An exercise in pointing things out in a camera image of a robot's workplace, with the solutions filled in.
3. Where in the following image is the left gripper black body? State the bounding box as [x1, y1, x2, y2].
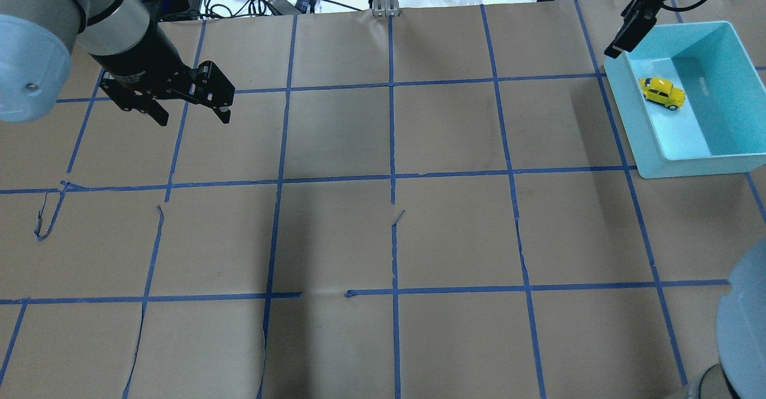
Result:
[91, 25, 207, 112]

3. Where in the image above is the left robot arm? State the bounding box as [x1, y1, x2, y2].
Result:
[1, 0, 235, 126]

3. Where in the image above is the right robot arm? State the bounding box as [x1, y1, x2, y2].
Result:
[604, 0, 765, 398]

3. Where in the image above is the yellow beetle toy car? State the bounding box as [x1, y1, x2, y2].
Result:
[638, 77, 686, 112]

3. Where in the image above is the teal plastic bin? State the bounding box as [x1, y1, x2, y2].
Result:
[604, 21, 765, 179]

